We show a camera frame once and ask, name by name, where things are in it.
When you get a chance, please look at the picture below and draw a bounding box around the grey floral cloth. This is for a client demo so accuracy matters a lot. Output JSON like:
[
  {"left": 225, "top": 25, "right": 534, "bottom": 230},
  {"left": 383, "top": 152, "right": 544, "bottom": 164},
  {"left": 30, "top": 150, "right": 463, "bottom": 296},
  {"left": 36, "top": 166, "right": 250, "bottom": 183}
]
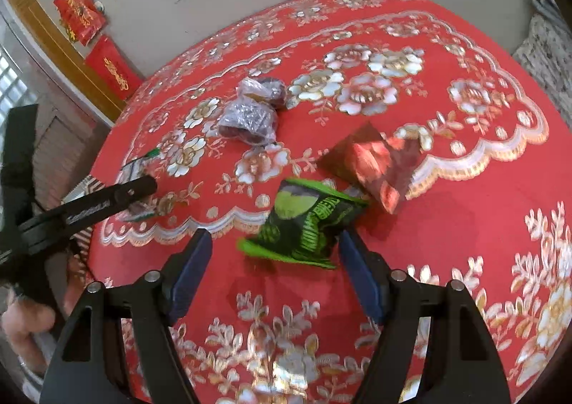
[{"left": 512, "top": 0, "right": 572, "bottom": 119}]

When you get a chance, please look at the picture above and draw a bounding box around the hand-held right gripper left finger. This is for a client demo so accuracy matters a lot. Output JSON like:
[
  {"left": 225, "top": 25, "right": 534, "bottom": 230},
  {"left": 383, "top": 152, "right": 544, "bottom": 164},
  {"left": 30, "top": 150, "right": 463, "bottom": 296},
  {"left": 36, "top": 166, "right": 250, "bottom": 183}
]
[{"left": 39, "top": 227, "right": 214, "bottom": 404}]

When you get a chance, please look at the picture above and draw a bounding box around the glass block window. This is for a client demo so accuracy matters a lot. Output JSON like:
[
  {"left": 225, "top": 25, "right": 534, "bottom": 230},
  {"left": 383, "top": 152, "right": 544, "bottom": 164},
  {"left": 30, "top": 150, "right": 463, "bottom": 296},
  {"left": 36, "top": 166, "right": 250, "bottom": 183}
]
[{"left": 0, "top": 44, "right": 32, "bottom": 119}]

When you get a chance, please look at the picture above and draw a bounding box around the brown striped snack packet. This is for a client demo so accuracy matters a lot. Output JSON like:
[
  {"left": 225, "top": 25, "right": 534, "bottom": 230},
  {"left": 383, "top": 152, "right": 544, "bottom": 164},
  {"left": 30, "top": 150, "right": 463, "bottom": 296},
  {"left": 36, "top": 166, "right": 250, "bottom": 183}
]
[{"left": 63, "top": 174, "right": 108, "bottom": 206}]

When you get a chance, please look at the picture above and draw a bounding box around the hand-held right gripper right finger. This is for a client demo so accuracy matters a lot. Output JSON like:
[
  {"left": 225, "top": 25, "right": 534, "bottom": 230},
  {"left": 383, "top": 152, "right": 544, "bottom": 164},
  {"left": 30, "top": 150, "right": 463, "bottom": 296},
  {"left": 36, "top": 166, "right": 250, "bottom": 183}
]
[{"left": 337, "top": 229, "right": 512, "bottom": 404}]

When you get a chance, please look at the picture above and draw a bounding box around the wooden door frame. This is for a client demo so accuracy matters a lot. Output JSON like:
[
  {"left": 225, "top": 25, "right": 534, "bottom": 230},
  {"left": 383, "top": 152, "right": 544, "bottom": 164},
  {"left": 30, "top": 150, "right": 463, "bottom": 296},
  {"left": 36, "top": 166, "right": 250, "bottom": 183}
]
[{"left": 0, "top": 0, "right": 128, "bottom": 128}]

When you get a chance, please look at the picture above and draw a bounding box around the bright green foil snack packet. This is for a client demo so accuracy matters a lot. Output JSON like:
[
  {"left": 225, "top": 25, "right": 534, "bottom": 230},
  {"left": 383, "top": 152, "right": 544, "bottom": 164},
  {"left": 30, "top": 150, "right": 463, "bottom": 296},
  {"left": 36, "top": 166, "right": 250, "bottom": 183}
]
[{"left": 237, "top": 178, "right": 369, "bottom": 271}]

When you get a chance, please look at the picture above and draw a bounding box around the red foil snack packet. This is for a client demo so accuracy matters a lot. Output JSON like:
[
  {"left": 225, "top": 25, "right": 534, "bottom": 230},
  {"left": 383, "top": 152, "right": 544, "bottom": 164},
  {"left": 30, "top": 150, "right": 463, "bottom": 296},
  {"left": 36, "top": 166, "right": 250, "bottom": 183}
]
[{"left": 318, "top": 122, "right": 423, "bottom": 215}]

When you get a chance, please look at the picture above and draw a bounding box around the dark green snack packet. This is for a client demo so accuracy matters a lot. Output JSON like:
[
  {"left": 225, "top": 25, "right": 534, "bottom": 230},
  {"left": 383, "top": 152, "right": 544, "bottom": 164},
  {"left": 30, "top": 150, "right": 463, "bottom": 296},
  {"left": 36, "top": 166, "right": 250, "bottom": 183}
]
[{"left": 120, "top": 148, "right": 162, "bottom": 183}]

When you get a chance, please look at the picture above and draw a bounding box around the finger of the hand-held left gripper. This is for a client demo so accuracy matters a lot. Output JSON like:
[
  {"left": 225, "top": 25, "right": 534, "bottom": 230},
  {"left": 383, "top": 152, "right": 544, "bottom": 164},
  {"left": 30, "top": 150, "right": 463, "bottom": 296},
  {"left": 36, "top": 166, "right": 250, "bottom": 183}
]
[{"left": 33, "top": 175, "right": 158, "bottom": 230}]

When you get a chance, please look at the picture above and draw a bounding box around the person's left hand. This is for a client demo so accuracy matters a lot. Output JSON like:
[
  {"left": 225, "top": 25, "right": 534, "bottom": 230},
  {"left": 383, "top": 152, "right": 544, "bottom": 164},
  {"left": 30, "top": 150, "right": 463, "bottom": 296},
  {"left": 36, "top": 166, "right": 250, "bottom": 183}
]
[{"left": 0, "top": 247, "right": 92, "bottom": 389}]

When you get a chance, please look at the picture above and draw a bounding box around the purple snack in clear wrapper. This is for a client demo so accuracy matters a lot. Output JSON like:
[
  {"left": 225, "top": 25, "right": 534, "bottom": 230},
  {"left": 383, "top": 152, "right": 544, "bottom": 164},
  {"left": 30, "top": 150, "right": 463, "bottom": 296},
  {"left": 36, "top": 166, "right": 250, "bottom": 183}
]
[
  {"left": 217, "top": 98, "right": 278, "bottom": 146},
  {"left": 237, "top": 77, "right": 287, "bottom": 112}
]

